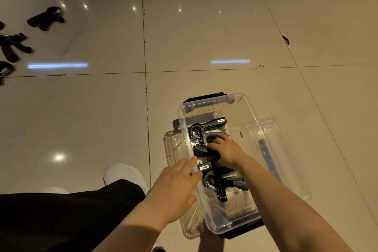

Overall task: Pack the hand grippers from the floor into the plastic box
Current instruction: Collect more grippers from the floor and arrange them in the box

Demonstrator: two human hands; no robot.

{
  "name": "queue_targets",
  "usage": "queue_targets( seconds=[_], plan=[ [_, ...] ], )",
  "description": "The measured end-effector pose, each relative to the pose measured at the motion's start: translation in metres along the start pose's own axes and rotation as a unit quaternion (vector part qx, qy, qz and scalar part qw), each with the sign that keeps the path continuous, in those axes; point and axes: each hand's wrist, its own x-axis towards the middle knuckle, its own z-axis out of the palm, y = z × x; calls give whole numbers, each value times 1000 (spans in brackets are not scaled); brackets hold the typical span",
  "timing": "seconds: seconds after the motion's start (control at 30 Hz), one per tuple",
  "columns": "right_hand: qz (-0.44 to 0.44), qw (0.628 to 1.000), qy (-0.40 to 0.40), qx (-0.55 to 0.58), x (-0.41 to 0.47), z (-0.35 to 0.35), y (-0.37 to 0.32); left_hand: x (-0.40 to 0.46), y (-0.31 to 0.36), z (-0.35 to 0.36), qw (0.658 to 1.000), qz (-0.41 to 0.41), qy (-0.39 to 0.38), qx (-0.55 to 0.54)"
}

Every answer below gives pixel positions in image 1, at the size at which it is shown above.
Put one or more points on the white left shoe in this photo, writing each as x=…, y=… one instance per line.
x=124, y=175

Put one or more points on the group of black hand grippers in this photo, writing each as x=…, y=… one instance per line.
x=44, y=20

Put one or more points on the clear plastic box lid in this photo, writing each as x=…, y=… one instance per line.
x=295, y=166

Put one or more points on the black trousers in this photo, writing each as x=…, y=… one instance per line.
x=73, y=219

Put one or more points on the person's left forearm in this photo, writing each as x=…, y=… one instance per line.
x=130, y=231

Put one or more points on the person's right forearm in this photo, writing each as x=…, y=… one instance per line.
x=289, y=210

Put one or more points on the clear plastic storage box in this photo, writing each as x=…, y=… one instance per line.
x=245, y=113

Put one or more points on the person's right hand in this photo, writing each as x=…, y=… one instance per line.
x=229, y=151

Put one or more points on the person's left hand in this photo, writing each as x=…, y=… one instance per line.
x=174, y=192

